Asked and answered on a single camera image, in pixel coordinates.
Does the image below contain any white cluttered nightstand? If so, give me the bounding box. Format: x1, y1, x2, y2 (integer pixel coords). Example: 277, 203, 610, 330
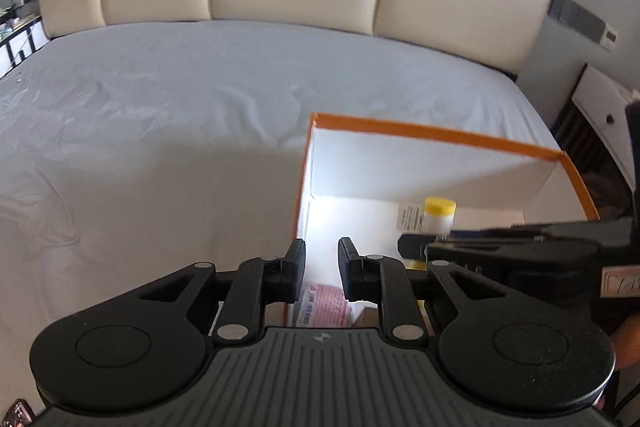
0, 0, 52, 76

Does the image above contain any white nightstand with black frame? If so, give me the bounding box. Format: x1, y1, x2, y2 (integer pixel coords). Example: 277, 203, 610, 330
550, 64, 640, 228

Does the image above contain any person's right hand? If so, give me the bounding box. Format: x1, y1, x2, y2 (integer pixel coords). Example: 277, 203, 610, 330
616, 321, 640, 372

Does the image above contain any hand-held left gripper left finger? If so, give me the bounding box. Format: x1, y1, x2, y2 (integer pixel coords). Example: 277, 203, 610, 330
134, 238, 307, 349

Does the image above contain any pink printed packet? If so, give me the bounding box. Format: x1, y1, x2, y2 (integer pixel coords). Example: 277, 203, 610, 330
294, 283, 372, 329

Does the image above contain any orange-rimmed white box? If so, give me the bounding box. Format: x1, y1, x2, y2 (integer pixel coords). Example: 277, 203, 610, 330
284, 112, 601, 333

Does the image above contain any bed with white sheet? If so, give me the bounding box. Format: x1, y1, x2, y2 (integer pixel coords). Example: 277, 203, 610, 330
0, 19, 559, 427

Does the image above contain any white labelled packet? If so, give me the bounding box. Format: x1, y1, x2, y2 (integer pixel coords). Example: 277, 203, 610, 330
396, 201, 426, 234

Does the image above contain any dark patterned object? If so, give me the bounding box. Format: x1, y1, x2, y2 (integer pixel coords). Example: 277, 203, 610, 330
0, 399, 33, 427

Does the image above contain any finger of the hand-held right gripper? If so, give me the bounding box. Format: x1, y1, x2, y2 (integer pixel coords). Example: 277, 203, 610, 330
398, 232, 602, 281
450, 220, 602, 241

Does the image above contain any grey wall switch panel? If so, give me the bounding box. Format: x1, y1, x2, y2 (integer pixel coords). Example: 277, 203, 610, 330
547, 0, 607, 42

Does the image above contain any yellow-capped white bottle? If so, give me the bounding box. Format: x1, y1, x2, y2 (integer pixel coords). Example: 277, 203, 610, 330
423, 196, 457, 239

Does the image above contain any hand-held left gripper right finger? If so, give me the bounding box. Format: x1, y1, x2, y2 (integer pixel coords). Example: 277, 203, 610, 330
338, 236, 507, 349

